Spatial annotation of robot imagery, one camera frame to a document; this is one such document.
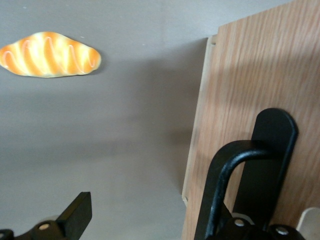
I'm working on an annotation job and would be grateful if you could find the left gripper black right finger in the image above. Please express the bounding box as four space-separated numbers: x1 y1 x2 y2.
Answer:
217 202 306 240

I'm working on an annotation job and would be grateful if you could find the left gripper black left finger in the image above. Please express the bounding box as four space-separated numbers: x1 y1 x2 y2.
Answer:
0 191 93 240

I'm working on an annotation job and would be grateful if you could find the black drawer handle with plate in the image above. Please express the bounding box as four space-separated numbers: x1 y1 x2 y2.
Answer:
204 107 299 240

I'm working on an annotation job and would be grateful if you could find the wooden drawer cabinet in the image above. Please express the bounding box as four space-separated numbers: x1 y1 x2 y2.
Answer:
181 0 320 240

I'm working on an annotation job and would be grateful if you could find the striped orange bread roll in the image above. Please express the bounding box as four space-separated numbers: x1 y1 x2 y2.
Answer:
0 30 102 79

